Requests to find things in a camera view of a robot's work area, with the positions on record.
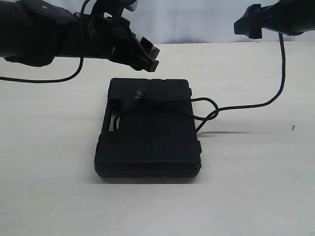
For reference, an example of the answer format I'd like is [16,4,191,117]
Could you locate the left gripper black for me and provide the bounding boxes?
[88,9,160,72]

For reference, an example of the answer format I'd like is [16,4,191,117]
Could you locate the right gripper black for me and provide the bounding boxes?
[233,0,315,39]

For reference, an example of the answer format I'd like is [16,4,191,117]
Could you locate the black plastic carrying case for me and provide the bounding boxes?
[94,78,202,178]

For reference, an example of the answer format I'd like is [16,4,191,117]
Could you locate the black braided rope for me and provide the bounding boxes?
[113,31,287,138]

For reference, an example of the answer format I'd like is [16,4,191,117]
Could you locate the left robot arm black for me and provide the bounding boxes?
[0,0,159,72]

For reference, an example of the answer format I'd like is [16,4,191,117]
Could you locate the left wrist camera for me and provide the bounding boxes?
[92,0,138,16]

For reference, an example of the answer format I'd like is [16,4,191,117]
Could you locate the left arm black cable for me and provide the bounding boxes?
[0,0,99,83]

